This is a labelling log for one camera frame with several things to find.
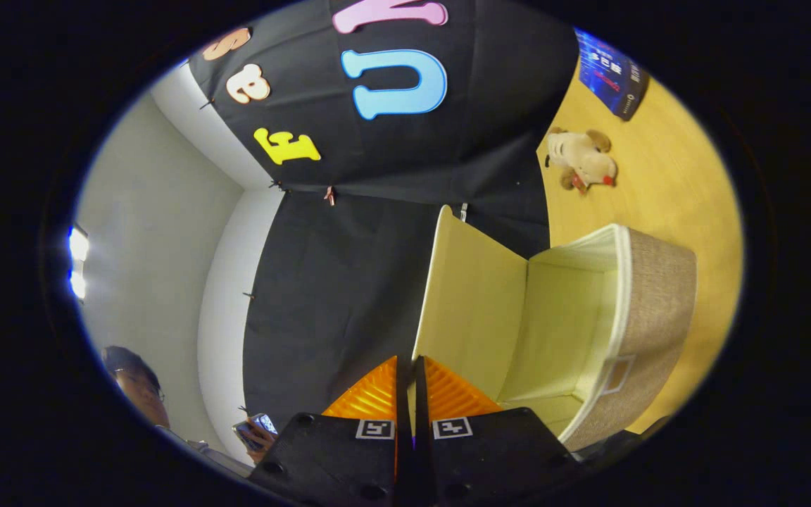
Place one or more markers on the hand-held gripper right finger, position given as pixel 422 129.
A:
pixel 490 458

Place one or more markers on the beige fabric storage box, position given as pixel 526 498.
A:
pixel 652 317

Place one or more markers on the dark blue book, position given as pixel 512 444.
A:
pixel 610 74

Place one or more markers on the beige dog plush toy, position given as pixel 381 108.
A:
pixel 585 162

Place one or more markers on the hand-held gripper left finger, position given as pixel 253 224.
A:
pixel 335 458

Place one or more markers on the pink clip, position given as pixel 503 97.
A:
pixel 329 196

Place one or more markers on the smartphone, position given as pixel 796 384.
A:
pixel 254 428

